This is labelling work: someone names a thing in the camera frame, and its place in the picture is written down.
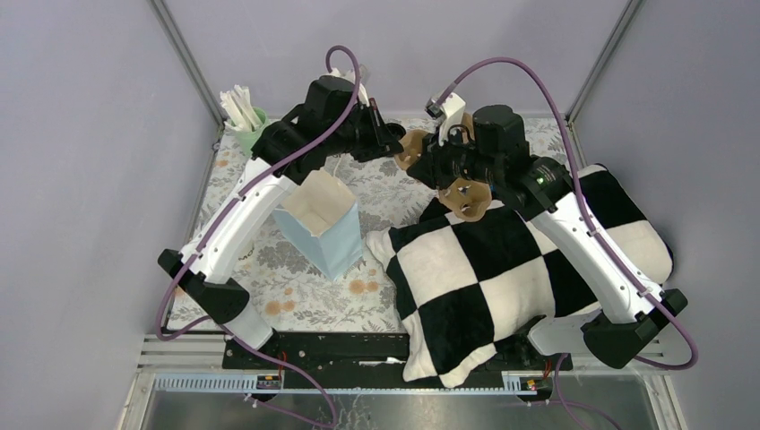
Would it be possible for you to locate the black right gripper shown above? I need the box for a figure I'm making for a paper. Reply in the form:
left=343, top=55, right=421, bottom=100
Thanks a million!
left=405, top=123, right=501, bottom=191

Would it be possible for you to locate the single white paper cup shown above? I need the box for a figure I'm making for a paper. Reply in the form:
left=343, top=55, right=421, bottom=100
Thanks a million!
left=237, top=244, right=255, bottom=262

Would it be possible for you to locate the black white checkered pillow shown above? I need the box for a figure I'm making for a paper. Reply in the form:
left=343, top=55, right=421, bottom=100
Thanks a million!
left=363, top=163, right=675, bottom=390

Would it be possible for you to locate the floral patterned table mat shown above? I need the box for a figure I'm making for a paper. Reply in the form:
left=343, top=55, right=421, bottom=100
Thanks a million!
left=164, top=118, right=567, bottom=332

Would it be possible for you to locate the single cardboard cup carrier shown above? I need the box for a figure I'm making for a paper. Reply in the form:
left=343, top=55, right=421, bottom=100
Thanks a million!
left=394, top=129, right=492, bottom=222

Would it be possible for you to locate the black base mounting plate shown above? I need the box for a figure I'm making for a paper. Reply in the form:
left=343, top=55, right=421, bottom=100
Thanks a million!
left=221, top=331, right=574, bottom=391

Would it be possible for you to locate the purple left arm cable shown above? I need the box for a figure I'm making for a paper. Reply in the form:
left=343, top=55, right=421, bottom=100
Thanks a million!
left=155, top=45, right=340, bottom=430

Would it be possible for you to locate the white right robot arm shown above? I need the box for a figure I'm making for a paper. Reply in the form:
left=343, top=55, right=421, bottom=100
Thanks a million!
left=367, top=105, right=688, bottom=385

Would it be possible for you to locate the light blue paper bag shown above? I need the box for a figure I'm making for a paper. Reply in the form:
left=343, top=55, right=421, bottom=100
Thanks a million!
left=272, top=168, right=363, bottom=280

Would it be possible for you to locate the green cup with straws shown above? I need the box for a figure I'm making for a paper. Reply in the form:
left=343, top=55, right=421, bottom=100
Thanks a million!
left=220, top=85, right=271, bottom=158

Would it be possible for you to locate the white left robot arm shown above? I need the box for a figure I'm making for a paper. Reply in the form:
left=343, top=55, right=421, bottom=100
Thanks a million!
left=158, top=73, right=402, bottom=368

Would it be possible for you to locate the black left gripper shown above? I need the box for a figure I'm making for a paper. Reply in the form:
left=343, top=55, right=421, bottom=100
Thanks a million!
left=324, top=97, right=403, bottom=162

